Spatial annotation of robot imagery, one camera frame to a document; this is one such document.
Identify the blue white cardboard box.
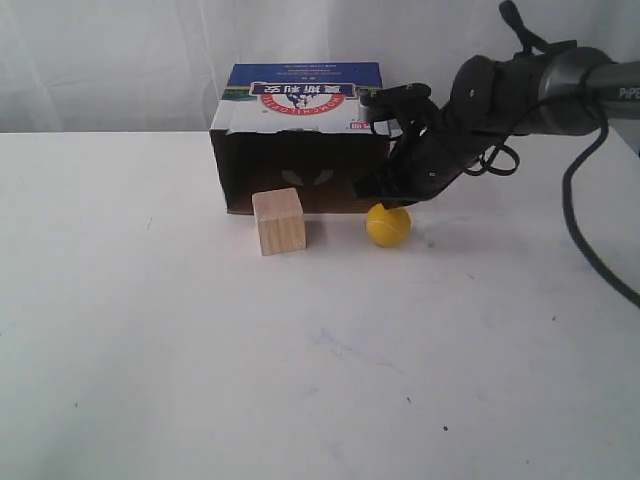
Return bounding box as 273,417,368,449
209,62,389,214

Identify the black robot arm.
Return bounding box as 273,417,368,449
353,47,639,207

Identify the light wooden cube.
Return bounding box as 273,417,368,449
251,187,307,256

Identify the yellow tennis ball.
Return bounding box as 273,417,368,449
365,203,412,248

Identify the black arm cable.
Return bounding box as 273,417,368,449
464,0,640,304

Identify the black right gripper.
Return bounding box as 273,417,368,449
351,107,496,211

